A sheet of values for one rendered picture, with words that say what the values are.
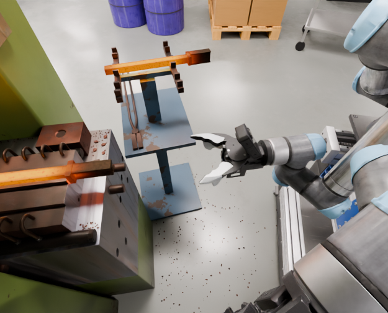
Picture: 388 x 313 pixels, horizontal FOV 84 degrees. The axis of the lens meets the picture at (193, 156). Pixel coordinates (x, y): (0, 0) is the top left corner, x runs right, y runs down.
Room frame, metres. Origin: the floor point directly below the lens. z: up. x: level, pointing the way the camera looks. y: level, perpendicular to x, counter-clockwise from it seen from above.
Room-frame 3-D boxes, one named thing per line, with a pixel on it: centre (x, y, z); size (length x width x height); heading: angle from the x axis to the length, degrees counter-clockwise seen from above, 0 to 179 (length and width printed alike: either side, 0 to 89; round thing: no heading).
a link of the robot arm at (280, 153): (0.37, -0.22, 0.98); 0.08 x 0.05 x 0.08; 8
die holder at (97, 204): (0.28, 0.53, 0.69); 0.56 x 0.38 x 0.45; 99
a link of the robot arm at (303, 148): (0.38, -0.30, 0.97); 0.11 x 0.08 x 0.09; 98
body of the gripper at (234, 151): (0.35, -0.14, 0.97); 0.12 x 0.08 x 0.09; 98
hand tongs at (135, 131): (0.85, 0.31, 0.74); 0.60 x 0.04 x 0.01; 16
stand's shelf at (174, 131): (0.76, 0.18, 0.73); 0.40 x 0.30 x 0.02; 14
